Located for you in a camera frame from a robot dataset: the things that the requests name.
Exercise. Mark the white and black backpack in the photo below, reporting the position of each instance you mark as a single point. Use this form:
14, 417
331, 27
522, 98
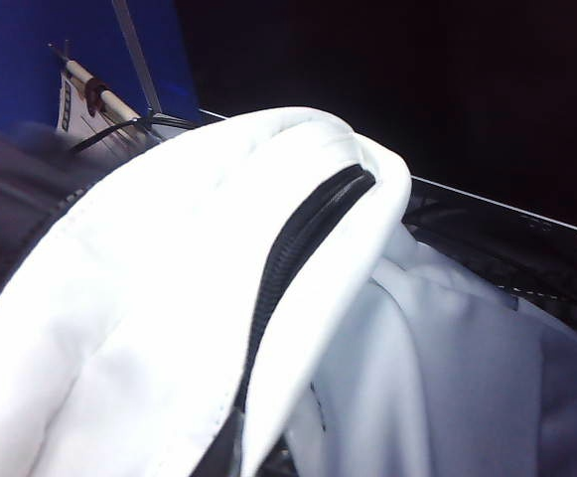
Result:
169, 248

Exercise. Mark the large black computer monitor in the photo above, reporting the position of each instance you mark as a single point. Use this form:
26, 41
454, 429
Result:
417, 74

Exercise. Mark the dark gray clothes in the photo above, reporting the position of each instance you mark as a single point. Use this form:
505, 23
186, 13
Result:
10, 199

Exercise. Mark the white paper scroll calendar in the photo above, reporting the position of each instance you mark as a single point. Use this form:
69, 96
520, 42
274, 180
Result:
77, 107

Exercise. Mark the aluminium partition post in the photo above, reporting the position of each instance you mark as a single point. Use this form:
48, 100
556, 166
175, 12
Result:
136, 54

